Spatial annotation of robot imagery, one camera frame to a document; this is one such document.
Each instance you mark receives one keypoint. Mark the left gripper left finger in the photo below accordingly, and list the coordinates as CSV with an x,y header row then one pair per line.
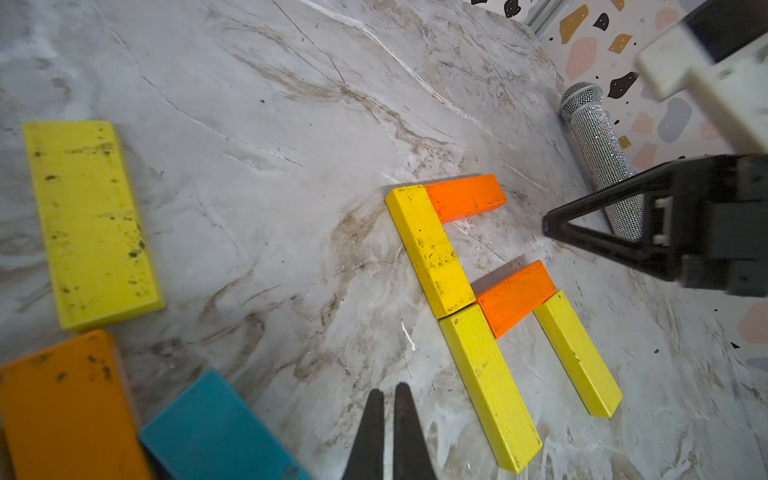
x,y
366,460

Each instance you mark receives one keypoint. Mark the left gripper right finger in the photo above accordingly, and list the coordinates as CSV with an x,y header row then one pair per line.
x,y
411,459

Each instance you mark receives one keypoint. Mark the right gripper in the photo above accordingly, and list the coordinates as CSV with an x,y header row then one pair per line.
x,y
716,236

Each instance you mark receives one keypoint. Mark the teal block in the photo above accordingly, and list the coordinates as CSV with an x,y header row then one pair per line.
x,y
209,432

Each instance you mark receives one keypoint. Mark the orange block diagonal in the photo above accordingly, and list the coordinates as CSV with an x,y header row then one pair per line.
x,y
510,300

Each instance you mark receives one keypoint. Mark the orange block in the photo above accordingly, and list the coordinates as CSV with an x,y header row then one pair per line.
x,y
460,199

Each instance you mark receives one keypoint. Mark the yellow block top vertical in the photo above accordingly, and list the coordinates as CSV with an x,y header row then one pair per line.
x,y
98,255

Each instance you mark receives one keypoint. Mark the glitter filled clear tube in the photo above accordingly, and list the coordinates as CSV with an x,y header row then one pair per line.
x,y
581,109

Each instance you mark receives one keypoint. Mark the orange block vertical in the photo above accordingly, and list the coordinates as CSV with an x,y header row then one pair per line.
x,y
68,413

